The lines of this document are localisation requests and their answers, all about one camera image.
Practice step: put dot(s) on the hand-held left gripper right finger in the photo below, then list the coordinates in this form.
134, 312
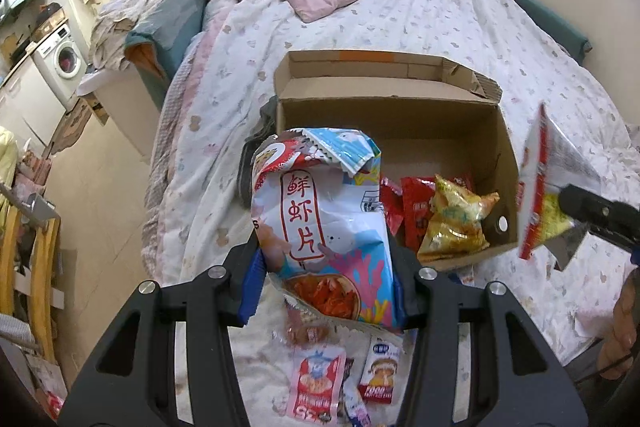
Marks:
407, 287

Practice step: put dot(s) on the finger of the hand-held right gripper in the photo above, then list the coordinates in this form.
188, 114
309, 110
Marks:
590, 209

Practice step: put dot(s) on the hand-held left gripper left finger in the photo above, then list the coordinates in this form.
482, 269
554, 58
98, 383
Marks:
250, 292

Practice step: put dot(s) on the large red snack bag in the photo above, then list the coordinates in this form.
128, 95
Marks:
532, 187

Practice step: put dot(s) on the clear pastry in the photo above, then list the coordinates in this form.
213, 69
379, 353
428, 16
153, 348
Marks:
305, 332

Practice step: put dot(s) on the yellow noodle snack packet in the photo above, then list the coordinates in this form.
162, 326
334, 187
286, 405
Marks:
450, 222

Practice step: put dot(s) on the white shrimp chips bag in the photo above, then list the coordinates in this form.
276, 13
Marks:
325, 227

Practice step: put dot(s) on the pink snack packet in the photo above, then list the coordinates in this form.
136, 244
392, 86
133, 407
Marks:
315, 382

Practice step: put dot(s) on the brown cardboard box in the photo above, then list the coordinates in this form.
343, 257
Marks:
400, 117

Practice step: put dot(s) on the person's right hand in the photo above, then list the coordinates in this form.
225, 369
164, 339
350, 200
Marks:
625, 337

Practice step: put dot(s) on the white rice cracker packet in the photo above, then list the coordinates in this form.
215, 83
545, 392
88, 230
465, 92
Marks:
380, 372

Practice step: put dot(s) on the slim white blue packet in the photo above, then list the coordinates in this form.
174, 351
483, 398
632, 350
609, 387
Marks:
356, 409

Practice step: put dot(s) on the dark striped cloth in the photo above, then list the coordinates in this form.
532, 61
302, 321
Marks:
265, 117

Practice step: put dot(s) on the teal bed cushion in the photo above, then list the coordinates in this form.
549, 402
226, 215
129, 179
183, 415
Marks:
550, 22

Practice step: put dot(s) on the yellow wooden chair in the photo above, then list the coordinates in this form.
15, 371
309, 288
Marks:
42, 267

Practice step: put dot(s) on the white bedside cabinet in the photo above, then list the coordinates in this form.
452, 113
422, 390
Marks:
125, 107

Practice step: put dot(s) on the brown cardboard piece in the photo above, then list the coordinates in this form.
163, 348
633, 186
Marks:
92, 109

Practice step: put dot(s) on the patterned floor rug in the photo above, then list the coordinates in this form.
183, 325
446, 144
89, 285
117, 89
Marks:
70, 127

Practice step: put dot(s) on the pale yellow jacket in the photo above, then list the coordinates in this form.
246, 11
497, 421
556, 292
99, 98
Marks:
6, 157

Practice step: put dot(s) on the teal orange-lined cushion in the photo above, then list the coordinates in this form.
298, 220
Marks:
170, 17

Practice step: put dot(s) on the crumpled beige printed cloth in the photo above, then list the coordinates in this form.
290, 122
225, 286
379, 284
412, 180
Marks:
115, 32

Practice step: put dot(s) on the white washing machine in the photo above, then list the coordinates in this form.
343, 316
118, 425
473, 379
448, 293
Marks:
62, 62

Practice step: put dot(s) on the white kitchen base cabinets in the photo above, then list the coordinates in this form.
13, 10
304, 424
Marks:
25, 97

